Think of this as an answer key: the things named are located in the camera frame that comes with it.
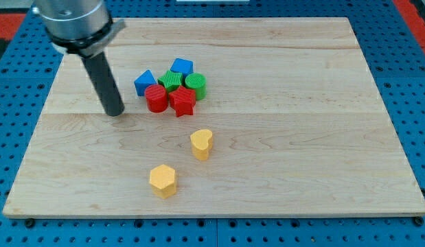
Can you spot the green star block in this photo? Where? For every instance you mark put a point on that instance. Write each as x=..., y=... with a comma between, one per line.
x=171, y=80

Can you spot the green cylinder block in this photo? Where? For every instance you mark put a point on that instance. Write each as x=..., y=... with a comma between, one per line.
x=198, y=83

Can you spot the blue cube block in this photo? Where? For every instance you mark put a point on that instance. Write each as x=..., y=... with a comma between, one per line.
x=183, y=66

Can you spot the wooden board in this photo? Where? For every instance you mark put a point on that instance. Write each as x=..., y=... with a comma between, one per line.
x=300, y=129

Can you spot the yellow hexagon block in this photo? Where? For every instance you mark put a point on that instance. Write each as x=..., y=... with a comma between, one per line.
x=163, y=181

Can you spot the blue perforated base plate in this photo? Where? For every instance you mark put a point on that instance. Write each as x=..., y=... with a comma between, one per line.
x=396, y=60

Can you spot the red cylinder block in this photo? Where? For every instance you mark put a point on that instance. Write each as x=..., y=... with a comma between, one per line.
x=156, y=98

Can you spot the red star block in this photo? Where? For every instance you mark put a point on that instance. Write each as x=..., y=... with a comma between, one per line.
x=183, y=101

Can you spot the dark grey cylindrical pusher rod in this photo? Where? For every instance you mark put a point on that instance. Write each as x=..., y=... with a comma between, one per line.
x=104, y=84

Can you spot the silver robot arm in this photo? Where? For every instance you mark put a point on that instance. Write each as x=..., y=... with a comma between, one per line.
x=85, y=28

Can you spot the yellow heart block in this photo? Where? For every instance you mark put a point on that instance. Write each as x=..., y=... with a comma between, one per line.
x=202, y=143

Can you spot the blue triangle block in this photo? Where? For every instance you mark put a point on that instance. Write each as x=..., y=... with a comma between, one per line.
x=145, y=80

